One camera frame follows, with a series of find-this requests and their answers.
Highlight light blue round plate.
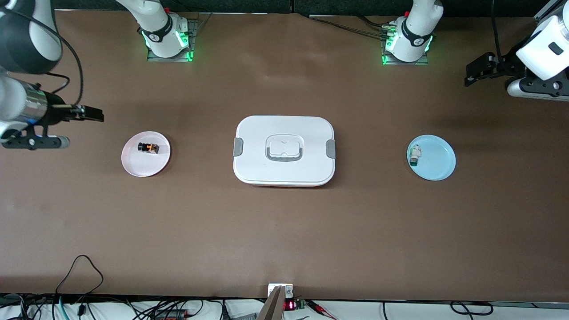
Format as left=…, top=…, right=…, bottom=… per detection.
left=407, top=134, right=457, bottom=182

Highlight red black clip leads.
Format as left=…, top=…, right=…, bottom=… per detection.
left=307, top=300, right=338, bottom=320

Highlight aluminium front camera mount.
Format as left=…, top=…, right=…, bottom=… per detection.
left=257, top=284, right=295, bottom=320

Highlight white lower shelf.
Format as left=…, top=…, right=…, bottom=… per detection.
left=0, top=293, right=569, bottom=320

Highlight black cable tangle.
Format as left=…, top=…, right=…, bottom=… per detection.
left=0, top=293, right=223, bottom=320

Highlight white lidded box grey latches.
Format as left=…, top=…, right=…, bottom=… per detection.
left=233, top=115, right=337, bottom=187

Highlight orange black device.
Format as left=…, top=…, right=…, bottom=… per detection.
left=153, top=309, right=189, bottom=320

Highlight black arm base cable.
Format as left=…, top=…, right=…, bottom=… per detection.
left=308, top=15, right=394, bottom=37

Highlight pale pink round plate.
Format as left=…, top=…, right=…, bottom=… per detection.
left=121, top=131, right=172, bottom=178

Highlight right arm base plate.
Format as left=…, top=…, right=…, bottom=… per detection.
left=147, top=18, right=199, bottom=63

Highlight black looped table cable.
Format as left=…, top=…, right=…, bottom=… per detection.
left=56, top=254, right=104, bottom=296

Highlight aluminium frame profile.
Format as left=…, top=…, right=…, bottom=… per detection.
left=535, top=0, right=561, bottom=25

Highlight black coiled shelf cable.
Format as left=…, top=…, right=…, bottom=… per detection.
left=450, top=301, right=494, bottom=316

